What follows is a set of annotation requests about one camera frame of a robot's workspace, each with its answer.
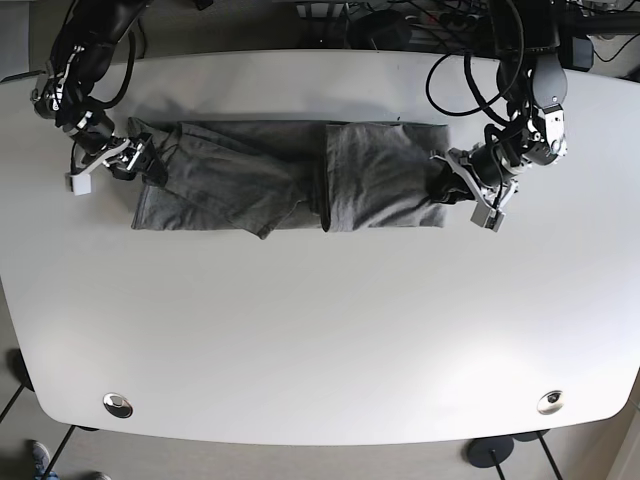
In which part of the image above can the black electronics box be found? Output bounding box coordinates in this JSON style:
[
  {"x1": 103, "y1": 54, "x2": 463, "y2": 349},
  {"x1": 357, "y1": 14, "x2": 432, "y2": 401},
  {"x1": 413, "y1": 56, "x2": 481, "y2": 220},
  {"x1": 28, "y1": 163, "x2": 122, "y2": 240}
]
[{"x1": 571, "y1": 37, "x2": 594, "y2": 72}]

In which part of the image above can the black power adapter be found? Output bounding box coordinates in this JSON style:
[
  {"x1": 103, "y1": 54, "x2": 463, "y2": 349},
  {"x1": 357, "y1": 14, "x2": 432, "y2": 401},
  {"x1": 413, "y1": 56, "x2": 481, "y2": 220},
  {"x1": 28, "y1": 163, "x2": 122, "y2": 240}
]
[{"x1": 347, "y1": 10, "x2": 412, "y2": 51}]

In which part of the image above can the chrome table grommet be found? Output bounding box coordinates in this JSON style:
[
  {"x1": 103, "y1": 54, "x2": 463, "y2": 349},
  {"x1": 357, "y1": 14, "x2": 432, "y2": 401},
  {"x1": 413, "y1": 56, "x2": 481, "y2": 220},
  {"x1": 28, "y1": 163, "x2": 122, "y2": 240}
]
[
  {"x1": 103, "y1": 392, "x2": 133, "y2": 419},
  {"x1": 537, "y1": 390, "x2": 565, "y2": 415}
]

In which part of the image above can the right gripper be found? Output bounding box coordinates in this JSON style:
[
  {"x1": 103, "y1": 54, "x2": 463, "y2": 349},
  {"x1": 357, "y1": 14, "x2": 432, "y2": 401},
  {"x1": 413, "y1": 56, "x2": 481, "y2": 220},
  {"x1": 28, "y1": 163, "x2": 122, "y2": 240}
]
[{"x1": 55, "y1": 108, "x2": 168, "y2": 186}]

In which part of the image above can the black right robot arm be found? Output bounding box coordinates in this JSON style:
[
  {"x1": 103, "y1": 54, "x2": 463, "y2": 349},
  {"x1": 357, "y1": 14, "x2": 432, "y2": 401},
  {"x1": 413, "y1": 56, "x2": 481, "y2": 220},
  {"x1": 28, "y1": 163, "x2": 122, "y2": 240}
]
[{"x1": 31, "y1": 0, "x2": 168, "y2": 195}]

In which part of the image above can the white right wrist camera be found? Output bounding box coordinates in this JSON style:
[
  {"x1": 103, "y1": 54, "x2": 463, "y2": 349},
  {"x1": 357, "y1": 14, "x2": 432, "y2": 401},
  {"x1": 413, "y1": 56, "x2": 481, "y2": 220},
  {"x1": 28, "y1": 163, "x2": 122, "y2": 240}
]
[{"x1": 65, "y1": 172, "x2": 92, "y2": 196}]

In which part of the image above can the left chrome table grommet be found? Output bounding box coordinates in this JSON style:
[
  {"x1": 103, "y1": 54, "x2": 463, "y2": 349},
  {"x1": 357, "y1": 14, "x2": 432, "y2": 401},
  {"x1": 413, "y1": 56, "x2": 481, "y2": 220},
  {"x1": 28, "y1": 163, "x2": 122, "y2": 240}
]
[{"x1": 103, "y1": 392, "x2": 133, "y2": 419}]

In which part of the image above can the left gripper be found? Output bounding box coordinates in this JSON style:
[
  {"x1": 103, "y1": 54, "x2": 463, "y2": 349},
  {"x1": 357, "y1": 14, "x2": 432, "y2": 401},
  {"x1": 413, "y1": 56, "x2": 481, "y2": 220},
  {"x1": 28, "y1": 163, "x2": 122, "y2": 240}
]
[{"x1": 429, "y1": 104, "x2": 570, "y2": 216}]

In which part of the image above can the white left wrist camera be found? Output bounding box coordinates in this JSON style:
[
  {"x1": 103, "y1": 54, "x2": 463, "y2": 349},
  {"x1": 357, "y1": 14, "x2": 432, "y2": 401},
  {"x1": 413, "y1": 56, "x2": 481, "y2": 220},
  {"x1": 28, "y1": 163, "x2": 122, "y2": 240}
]
[{"x1": 471, "y1": 203, "x2": 505, "y2": 232}]

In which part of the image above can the grey sneaker shoe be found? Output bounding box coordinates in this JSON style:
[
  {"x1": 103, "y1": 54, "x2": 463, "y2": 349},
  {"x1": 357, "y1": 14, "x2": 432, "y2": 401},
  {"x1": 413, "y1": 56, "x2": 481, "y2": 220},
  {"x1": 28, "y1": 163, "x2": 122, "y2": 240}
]
[
  {"x1": 83, "y1": 472, "x2": 112, "y2": 480},
  {"x1": 30, "y1": 440, "x2": 51, "y2": 479}
]

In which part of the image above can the black round stand base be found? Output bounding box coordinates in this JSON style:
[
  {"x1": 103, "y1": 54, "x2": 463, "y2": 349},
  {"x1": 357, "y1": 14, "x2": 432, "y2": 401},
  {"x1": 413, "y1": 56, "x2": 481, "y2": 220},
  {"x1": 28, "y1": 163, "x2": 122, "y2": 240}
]
[{"x1": 465, "y1": 436, "x2": 514, "y2": 469}]

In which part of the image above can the right chrome table grommet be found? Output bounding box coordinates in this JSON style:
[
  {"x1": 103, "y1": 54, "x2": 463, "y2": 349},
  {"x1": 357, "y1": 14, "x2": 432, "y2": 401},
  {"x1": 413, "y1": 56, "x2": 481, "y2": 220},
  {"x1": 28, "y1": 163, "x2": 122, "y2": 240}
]
[{"x1": 537, "y1": 390, "x2": 565, "y2": 415}]

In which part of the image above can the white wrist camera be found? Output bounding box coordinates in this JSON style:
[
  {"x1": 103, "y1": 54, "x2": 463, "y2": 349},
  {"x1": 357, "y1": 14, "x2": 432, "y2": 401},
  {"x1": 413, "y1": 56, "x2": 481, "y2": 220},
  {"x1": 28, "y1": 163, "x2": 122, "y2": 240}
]
[
  {"x1": 65, "y1": 172, "x2": 92, "y2": 196},
  {"x1": 471, "y1": 203, "x2": 505, "y2": 232}
]

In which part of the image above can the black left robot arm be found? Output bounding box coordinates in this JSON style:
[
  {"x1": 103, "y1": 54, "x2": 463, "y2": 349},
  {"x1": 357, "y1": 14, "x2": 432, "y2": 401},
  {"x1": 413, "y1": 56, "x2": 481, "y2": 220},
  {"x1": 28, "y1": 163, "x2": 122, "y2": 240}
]
[{"x1": 430, "y1": 1, "x2": 568, "y2": 219}]

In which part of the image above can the grey T-shirt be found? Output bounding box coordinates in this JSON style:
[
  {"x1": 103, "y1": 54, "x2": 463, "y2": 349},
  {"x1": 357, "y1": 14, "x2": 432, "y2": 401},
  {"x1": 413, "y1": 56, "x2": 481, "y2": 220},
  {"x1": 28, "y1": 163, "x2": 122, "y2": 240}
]
[{"x1": 127, "y1": 117, "x2": 450, "y2": 239}]

